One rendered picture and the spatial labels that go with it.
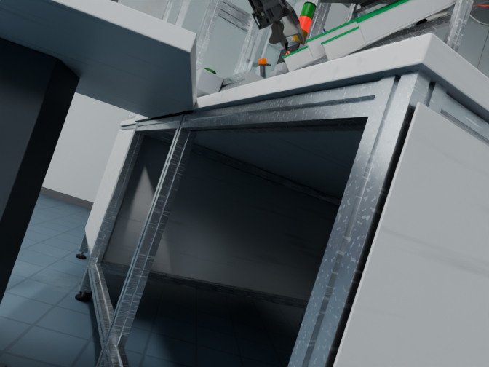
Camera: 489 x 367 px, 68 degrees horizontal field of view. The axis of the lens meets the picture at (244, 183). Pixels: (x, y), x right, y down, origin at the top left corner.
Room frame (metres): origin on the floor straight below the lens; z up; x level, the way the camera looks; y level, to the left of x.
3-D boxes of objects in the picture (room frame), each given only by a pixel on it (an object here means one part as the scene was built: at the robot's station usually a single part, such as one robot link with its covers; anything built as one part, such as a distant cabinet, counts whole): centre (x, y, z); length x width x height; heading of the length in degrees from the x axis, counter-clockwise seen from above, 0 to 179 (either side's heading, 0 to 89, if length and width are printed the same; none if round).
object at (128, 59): (0.89, 0.53, 0.84); 0.90 x 0.70 x 0.03; 7
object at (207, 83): (1.08, 0.23, 0.93); 0.21 x 0.07 x 0.06; 27
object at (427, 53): (1.31, -0.40, 0.85); 1.50 x 1.41 x 0.03; 27
